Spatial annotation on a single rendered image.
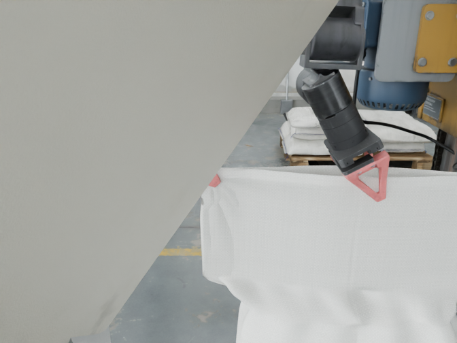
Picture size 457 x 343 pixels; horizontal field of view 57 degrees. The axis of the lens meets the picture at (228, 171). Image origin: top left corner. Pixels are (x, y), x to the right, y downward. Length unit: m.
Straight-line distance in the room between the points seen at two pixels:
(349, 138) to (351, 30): 0.15
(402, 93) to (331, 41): 0.39
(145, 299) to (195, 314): 0.27
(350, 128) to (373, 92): 0.34
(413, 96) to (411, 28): 0.14
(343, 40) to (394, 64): 0.32
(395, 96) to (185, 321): 1.39
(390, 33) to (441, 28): 0.09
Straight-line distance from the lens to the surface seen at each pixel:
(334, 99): 0.60
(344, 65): 0.61
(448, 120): 1.07
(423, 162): 3.87
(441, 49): 0.93
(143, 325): 1.99
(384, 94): 0.95
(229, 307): 2.05
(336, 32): 0.60
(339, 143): 0.63
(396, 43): 0.90
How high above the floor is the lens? 1.28
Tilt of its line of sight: 21 degrees down
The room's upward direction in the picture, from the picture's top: straight up
